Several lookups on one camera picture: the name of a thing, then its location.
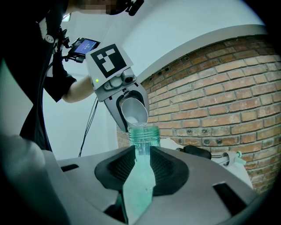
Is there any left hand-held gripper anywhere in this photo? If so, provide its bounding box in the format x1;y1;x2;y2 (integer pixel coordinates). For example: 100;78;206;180
85;43;150;133

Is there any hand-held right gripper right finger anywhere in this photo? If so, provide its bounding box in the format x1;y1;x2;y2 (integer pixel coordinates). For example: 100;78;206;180
135;145;258;225

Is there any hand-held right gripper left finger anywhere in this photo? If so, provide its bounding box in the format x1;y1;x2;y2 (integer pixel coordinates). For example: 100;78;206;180
57;145;137;225

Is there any person's left forearm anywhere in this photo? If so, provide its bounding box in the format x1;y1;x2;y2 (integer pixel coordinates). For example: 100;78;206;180
62;76;97;103

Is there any black cloth pouch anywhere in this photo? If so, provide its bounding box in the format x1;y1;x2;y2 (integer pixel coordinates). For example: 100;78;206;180
181;145;213;160

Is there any black timer monitor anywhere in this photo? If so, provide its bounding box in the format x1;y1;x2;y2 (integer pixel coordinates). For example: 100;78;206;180
73;37;101;57

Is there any person's head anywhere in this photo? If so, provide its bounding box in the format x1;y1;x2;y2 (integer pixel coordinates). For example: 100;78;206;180
65;0;132;15

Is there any person's black clothed torso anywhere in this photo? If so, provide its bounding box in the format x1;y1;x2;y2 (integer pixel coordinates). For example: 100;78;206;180
0;0;77;152

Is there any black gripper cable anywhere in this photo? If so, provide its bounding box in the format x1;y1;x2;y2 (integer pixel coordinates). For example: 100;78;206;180
78;98;99;158

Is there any black monitor mount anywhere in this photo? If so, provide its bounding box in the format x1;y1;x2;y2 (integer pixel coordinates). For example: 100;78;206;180
57;26;86;64

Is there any black head-mounted camera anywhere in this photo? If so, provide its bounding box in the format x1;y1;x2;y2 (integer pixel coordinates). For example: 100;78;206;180
125;0;145;17

